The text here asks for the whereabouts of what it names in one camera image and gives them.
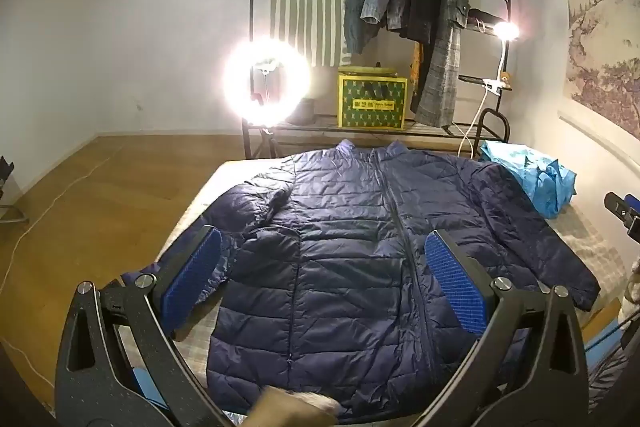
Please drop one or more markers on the black metal clothes rack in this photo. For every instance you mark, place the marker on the black metal clothes rack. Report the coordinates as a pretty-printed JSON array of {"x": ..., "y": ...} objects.
[{"x": 320, "y": 125}]

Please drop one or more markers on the light blue garment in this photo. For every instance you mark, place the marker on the light blue garment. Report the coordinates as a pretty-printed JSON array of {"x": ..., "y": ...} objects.
[{"x": 525, "y": 177}]

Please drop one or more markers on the orange hanging scarf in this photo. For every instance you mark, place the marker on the orange hanging scarf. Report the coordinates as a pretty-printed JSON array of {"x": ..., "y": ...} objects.
[{"x": 416, "y": 62}]

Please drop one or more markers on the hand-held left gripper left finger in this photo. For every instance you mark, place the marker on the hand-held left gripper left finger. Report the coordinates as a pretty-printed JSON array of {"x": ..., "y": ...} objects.
[{"x": 195, "y": 267}]

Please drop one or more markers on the navy puffer jacket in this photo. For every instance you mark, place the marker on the navy puffer jacket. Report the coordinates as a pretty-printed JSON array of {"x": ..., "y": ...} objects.
[{"x": 340, "y": 257}]

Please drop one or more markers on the tan fuzzy cloth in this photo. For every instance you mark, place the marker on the tan fuzzy cloth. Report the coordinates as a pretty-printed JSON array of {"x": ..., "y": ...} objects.
[{"x": 295, "y": 407}]

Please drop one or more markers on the landscape wall painting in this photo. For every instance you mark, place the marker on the landscape wall painting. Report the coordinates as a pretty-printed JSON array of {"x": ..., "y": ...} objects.
[{"x": 610, "y": 57}]

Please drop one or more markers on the grey plaid hanging coat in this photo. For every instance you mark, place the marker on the grey plaid hanging coat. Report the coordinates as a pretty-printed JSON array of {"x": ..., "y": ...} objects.
[{"x": 445, "y": 57}]

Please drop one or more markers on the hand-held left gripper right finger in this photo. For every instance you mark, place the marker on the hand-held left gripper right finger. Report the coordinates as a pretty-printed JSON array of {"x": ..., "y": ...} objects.
[{"x": 452, "y": 277}]

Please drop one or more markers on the small teddy toy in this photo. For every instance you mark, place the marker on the small teddy toy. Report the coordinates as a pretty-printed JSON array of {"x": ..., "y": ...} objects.
[{"x": 506, "y": 80}]

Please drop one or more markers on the white clip lamp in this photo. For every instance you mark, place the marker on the white clip lamp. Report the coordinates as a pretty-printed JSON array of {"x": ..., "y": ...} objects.
[{"x": 505, "y": 32}]

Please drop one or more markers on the yellow patterned box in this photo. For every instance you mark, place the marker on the yellow patterned box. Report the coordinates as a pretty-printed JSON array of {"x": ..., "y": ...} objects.
[{"x": 372, "y": 104}]

